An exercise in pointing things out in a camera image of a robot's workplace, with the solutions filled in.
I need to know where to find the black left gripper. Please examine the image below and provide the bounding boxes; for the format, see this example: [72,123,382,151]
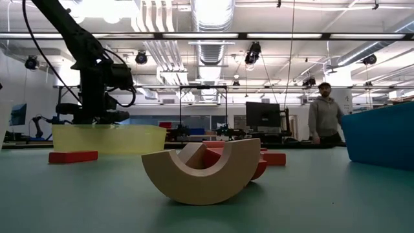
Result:
[56,63,130,126]

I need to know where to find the red rectangular block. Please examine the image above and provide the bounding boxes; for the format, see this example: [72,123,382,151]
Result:
[48,151,74,164]
[72,150,99,164]

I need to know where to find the natural wood rectangular block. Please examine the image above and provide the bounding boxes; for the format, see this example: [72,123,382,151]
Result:
[177,142,208,170]

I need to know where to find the orange rectangular block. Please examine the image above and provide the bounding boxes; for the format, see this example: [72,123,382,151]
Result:
[202,140,226,149]
[258,148,287,167]

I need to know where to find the red arch block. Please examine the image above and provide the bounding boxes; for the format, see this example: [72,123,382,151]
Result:
[203,147,268,181]

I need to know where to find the natural wood arch block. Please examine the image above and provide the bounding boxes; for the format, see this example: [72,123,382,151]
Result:
[141,138,261,206]

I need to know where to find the translucent yellow plastic bin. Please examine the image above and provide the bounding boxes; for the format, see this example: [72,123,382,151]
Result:
[51,124,168,155]

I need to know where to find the blue lit screen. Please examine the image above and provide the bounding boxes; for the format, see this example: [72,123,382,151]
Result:
[9,103,28,127]

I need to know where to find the green table mat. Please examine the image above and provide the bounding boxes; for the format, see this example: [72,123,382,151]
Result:
[0,147,414,233]

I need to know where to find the overhead light bar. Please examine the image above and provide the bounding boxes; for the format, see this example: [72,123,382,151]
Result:
[0,31,414,41]

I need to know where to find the black computer monitor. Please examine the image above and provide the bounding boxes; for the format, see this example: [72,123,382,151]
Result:
[245,102,281,129]

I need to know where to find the person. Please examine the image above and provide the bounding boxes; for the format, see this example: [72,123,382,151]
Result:
[307,82,345,146]

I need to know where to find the white pillar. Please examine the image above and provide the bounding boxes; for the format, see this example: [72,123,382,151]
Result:
[336,89,354,114]

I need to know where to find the silver ceiling pipe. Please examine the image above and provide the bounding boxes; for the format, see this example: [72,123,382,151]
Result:
[326,14,414,67]

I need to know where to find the blue plastic bin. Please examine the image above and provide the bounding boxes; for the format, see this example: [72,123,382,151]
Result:
[341,102,414,172]

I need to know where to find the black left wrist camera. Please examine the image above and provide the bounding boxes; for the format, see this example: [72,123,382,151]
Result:
[106,63,136,92]

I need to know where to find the black left wrist camera cable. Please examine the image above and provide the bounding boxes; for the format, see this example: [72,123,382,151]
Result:
[103,47,137,108]

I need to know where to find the black background station frame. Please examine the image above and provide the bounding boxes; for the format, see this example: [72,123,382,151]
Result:
[179,85,228,143]

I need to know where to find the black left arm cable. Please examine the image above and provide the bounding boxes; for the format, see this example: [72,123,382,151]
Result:
[21,0,82,105]

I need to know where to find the silver ventilation duct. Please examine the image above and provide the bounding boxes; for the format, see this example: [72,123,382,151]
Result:
[190,0,235,101]

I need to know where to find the black aluminium table frame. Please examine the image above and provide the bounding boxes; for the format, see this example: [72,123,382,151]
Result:
[0,141,347,150]

